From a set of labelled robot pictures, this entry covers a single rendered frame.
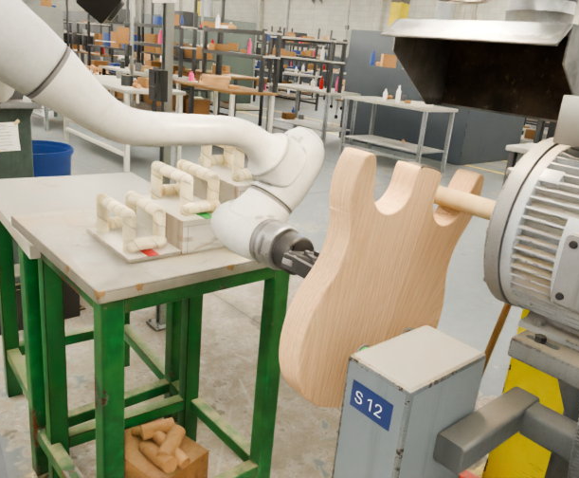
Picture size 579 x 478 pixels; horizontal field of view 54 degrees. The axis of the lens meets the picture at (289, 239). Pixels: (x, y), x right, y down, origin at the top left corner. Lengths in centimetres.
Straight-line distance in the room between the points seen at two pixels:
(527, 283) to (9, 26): 79
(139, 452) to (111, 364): 75
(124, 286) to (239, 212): 34
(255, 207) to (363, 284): 35
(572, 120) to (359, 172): 27
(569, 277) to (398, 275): 26
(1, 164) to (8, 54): 216
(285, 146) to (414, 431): 62
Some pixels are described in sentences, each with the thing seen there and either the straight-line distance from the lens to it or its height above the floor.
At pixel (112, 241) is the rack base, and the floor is 94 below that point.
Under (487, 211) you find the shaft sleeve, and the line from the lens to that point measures 94.
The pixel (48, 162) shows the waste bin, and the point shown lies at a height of 66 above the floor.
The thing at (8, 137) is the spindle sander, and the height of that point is 95.
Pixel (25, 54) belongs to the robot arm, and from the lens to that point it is 91.
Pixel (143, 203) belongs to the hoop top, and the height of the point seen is 104.
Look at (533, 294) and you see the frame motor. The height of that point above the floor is 118.
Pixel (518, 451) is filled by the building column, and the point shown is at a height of 26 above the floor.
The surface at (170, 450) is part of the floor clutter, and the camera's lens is 199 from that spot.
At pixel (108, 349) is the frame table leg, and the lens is 137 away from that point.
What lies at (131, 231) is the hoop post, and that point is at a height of 100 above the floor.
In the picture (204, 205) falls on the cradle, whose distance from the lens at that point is 153.
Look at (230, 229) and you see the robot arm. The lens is 112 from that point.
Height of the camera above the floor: 146
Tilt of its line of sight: 18 degrees down
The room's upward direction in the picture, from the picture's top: 6 degrees clockwise
